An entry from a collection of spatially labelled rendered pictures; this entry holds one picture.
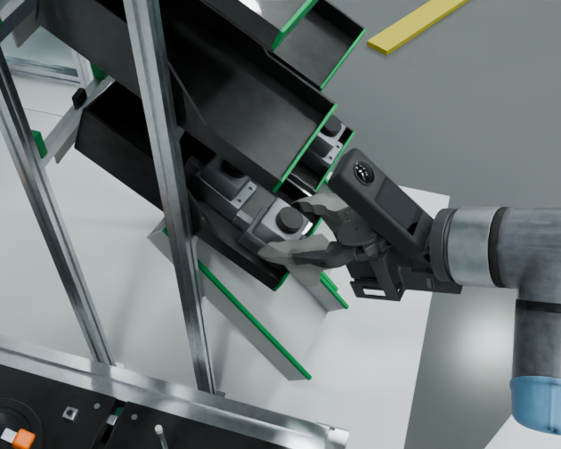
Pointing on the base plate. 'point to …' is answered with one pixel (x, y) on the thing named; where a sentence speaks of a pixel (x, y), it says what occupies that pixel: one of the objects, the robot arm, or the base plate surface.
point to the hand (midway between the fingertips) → (280, 224)
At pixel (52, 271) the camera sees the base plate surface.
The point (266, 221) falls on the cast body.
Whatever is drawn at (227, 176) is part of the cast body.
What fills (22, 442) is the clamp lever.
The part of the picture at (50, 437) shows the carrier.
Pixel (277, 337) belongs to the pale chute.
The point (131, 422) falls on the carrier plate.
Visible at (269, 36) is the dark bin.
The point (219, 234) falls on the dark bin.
